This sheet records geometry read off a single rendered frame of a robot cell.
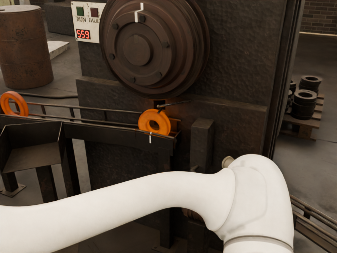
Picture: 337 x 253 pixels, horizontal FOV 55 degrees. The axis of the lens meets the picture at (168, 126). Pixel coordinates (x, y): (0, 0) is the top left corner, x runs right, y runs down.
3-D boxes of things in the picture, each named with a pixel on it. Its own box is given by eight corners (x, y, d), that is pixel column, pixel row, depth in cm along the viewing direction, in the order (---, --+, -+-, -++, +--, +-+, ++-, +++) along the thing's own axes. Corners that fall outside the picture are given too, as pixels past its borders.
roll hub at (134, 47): (115, 77, 138) (110, 7, 125) (176, 86, 128) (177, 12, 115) (108, 81, 134) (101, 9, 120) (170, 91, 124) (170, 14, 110)
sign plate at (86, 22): (78, 39, 161) (73, 1, 153) (123, 44, 152) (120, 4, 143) (75, 40, 159) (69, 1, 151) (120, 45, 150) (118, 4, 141)
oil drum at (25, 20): (29, 71, 447) (15, 2, 404) (63, 77, 425) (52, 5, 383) (-7, 85, 399) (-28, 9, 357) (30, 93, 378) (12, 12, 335)
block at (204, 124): (196, 159, 157) (198, 114, 145) (212, 163, 154) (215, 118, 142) (188, 171, 148) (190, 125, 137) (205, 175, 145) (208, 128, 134)
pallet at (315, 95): (187, 114, 327) (189, 73, 306) (214, 88, 391) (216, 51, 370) (315, 141, 280) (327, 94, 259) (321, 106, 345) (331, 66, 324)
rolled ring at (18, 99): (29, 121, 185) (33, 119, 188) (16, 91, 178) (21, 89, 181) (7, 122, 193) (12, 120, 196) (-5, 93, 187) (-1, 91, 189)
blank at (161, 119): (135, 114, 154) (132, 117, 151) (161, 103, 146) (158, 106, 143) (150, 142, 157) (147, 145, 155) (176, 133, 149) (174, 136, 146)
